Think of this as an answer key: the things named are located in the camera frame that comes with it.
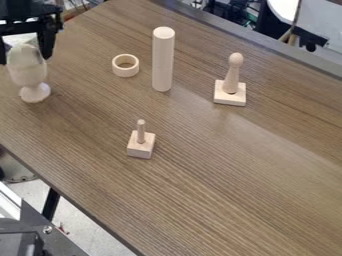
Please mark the flat square wooden base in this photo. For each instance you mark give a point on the flat square wooden base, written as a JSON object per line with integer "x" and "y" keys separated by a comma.
{"x": 229, "y": 98}

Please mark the black table leg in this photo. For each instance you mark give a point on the black table leg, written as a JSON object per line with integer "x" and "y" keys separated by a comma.
{"x": 51, "y": 204}

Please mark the thin wooden peg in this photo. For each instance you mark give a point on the thin wooden peg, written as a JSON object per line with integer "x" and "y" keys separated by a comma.
{"x": 141, "y": 130}

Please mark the wooden bowling pin shape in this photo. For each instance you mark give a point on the wooden bowling pin shape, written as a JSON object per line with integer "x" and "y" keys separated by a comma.
{"x": 232, "y": 73}

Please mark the tall wooden cylinder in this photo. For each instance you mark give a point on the tall wooden cylinder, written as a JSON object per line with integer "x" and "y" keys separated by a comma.
{"x": 163, "y": 60}

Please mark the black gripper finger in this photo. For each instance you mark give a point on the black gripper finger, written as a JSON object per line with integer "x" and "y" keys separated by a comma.
{"x": 46, "y": 41}
{"x": 2, "y": 51}

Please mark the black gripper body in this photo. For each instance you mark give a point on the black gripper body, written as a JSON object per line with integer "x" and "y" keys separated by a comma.
{"x": 26, "y": 15}

